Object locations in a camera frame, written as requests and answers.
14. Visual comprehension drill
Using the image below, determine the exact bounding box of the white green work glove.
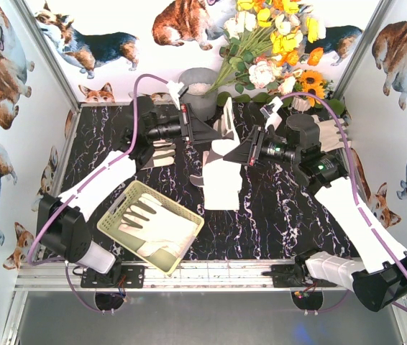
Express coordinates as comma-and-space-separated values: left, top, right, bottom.
119, 193, 197, 257

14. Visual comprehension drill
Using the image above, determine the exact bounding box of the yellow-green storage basket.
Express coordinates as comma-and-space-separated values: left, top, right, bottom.
97, 180, 204, 276

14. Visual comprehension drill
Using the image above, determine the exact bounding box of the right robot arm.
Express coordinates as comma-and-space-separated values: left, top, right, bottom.
224, 114, 407, 312

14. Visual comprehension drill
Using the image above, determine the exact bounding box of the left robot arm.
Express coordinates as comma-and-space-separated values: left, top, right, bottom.
36, 96, 221, 275

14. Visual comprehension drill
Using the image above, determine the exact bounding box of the white ribbed flower pot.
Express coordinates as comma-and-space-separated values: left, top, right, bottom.
291, 96, 311, 113

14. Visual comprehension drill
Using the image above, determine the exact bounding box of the grey bucket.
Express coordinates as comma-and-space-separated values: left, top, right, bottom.
178, 68, 218, 121

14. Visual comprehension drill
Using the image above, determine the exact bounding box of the artificial flower bouquet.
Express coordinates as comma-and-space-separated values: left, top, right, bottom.
209, 1, 345, 108

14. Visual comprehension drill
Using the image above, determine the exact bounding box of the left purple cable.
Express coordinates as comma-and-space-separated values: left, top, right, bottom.
27, 73, 175, 316

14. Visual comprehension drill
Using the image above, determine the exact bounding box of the purple cable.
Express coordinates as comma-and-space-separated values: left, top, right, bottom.
27, 73, 175, 316
278, 91, 407, 323

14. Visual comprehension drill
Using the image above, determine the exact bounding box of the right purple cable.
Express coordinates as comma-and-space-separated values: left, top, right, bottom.
278, 91, 407, 323

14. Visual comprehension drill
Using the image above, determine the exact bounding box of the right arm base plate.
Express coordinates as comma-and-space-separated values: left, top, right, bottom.
261, 250, 337, 288

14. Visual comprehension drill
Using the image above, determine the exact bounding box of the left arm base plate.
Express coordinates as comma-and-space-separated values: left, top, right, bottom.
81, 263, 145, 288

